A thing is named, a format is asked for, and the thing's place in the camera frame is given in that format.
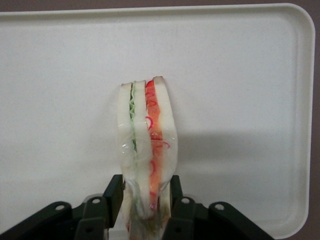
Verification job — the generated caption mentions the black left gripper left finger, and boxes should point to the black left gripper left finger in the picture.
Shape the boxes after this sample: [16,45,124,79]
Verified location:
[0,174,125,240]

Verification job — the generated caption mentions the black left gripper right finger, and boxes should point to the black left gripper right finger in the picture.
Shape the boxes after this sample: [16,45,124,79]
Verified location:
[162,174,275,240]

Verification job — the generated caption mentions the triangle sandwich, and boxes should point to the triangle sandwich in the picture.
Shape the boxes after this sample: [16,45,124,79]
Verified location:
[116,75,179,240]

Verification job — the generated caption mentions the beige plastic tray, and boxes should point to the beige plastic tray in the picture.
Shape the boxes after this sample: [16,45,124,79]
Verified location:
[0,2,316,239]

